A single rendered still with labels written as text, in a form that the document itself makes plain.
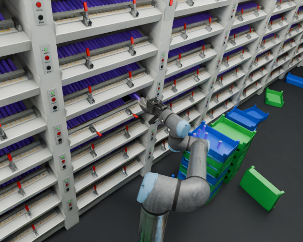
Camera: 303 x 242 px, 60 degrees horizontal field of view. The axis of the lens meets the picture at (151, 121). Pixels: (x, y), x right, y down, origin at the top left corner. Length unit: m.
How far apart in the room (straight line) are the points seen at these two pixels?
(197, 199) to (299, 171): 1.92
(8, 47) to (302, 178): 2.46
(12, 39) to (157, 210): 0.80
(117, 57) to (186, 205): 0.80
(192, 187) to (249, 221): 1.28
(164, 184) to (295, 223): 1.58
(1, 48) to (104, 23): 0.43
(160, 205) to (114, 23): 0.80
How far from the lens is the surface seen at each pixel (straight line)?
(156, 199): 0.97
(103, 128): 1.53
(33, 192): 1.53
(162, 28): 1.51
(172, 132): 1.44
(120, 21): 1.29
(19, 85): 1.17
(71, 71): 1.24
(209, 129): 1.99
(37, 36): 1.09
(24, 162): 1.40
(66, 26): 1.17
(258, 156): 2.74
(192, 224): 2.05
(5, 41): 1.07
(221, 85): 2.51
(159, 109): 1.48
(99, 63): 1.32
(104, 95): 1.43
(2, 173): 1.38
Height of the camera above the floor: 1.72
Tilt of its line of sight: 38 degrees down
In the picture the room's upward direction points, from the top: 7 degrees clockwise
